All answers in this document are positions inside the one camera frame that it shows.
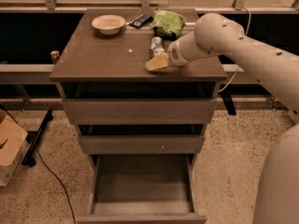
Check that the grey drawer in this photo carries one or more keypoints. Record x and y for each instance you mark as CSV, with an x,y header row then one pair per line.
x,y
141,139
139,111

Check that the green chip bag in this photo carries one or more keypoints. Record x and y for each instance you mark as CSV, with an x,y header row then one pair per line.
x,y
167,24

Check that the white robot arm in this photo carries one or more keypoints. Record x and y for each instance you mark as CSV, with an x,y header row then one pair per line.
x,y
277,70

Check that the open bottom drawer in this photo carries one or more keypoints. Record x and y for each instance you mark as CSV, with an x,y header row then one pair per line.
x,y
142,189

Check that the black bracket post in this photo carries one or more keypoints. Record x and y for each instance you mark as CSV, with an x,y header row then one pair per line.
x,y
228,101

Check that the dark blue snack packet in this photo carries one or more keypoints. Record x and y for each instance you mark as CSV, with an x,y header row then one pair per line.
x,y
141,20

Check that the silver redbull can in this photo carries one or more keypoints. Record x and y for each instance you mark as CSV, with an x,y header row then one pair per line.
x,y
156,46

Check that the black table leg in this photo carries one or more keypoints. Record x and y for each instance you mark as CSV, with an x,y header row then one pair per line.
x,y
34,138

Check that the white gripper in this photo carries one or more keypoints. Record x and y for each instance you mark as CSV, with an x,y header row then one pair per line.
x,y
175,55

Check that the white paper bowl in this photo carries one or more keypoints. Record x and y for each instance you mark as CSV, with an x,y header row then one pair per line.
x,y
108,24

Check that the grey top drawer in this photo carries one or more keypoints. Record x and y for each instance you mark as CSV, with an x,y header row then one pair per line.
x,y
139,111

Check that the red soda can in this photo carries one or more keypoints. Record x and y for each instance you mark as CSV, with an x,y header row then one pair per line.
x,y
55,56

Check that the grey middle drawer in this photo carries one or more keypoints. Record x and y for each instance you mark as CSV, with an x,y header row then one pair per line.
x,y
141,139

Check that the cardboard box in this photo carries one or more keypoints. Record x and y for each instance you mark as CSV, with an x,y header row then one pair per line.
x,y
12,145

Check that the grey drawer cabinet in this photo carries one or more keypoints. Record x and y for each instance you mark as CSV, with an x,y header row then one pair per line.
x,y
97,66

